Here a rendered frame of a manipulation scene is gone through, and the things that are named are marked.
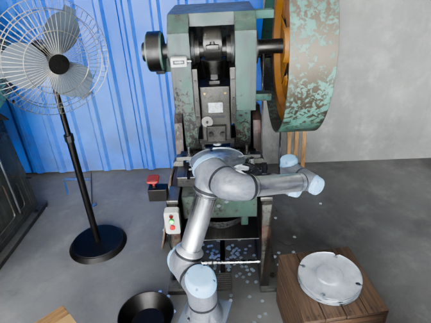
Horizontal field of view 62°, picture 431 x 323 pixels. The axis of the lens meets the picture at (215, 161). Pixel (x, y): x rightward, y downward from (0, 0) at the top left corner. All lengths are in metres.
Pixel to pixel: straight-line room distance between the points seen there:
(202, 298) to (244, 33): 1.10
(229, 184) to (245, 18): 0.78
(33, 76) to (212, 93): 0.88
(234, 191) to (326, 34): 0.66
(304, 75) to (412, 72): 2.05
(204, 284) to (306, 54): 0.93
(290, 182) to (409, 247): 1.48
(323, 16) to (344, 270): 1.15
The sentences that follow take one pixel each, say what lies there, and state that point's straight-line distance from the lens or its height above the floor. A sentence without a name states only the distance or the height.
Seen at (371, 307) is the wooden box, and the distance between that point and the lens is 1.82.
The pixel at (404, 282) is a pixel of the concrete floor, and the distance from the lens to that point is 2.48.
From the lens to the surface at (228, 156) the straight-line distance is 1.91.
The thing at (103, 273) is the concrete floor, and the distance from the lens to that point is 2.49.
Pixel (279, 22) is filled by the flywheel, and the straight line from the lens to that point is 2.08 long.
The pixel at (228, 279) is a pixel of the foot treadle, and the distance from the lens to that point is 2.08.
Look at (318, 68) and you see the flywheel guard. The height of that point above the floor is 1.33.
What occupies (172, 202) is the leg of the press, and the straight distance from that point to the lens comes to 1.85.
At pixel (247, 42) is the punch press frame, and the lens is 1.66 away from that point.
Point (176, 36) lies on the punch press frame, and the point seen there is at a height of 1.42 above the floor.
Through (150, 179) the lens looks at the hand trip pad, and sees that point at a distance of 1.82.
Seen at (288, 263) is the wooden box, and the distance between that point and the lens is 1.92.
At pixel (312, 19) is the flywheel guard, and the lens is 1.43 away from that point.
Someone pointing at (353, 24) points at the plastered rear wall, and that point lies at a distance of 3.12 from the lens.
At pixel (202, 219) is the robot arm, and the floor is 0.85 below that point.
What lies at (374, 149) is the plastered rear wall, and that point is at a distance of 3.58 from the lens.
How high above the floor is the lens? 1.72
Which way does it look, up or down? 30 degrees down
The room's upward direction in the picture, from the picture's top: 3 degrees counter-clockwise
